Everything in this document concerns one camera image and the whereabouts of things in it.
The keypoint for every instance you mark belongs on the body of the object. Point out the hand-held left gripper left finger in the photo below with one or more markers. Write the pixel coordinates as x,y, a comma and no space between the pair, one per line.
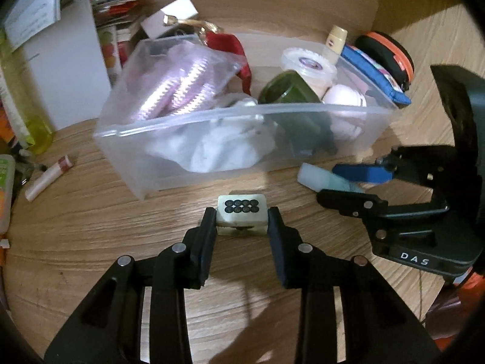
202,258

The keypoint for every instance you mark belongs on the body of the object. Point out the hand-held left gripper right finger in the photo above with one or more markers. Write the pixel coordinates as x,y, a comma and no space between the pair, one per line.
280,254

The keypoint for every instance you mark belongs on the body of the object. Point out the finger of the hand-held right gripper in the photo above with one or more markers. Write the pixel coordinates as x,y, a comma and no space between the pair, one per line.
363,172
348,201

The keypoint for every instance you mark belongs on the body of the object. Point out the light blue tube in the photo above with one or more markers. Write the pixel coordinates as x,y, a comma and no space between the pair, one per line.
314,176

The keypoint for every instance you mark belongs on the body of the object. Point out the pink powder puff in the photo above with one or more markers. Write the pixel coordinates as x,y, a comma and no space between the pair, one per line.
343,96

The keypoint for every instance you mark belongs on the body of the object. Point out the dark green spray bottle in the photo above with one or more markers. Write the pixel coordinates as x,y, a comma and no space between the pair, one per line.
288,87

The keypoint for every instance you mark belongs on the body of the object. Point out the white round lidded jar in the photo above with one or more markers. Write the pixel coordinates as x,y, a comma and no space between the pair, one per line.
307,64

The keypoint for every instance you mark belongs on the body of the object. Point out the clear plastic storage box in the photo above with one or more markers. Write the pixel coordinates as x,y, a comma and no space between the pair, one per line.
227,113

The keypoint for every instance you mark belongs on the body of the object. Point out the red cloth pouch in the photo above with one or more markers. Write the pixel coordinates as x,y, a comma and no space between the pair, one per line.
227,41

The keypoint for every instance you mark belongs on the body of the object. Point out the blue zip pouch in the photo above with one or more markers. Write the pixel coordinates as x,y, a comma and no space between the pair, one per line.
379,74

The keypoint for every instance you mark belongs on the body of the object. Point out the black and orange round case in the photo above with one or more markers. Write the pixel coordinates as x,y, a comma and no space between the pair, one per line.
396,57

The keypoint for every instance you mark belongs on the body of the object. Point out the small cream tube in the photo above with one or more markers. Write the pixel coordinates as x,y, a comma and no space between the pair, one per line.
337,41

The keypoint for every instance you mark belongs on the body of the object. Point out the pink lip balm stick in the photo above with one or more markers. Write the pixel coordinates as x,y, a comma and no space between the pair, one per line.
47,178

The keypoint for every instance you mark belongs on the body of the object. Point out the black makeup tools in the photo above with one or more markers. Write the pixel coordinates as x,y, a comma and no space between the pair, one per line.
28,168

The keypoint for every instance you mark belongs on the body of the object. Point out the clear bottle with orange label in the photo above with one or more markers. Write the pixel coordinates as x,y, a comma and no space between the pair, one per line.
5,193

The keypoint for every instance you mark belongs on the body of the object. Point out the tall yellow-green spray bottle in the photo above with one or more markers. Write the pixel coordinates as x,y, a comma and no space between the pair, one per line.
26,121

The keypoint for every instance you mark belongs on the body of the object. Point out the fruit print sticker pack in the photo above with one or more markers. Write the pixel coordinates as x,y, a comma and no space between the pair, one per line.
110,53

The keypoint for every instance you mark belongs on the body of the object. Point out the white folded paper sheet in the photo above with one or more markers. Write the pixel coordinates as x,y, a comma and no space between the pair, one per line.
68,76

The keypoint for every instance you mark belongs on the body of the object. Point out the gold metal clip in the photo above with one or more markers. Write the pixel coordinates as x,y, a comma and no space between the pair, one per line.
189,21

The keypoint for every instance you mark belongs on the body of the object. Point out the orange printed tube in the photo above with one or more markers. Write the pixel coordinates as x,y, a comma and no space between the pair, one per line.
5,129

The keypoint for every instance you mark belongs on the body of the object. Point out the small white cardboard box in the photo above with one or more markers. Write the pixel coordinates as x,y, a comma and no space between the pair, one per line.
174,11

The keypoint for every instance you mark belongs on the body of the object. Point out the stack of paper packets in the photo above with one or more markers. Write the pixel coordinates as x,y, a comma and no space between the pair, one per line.
117,2

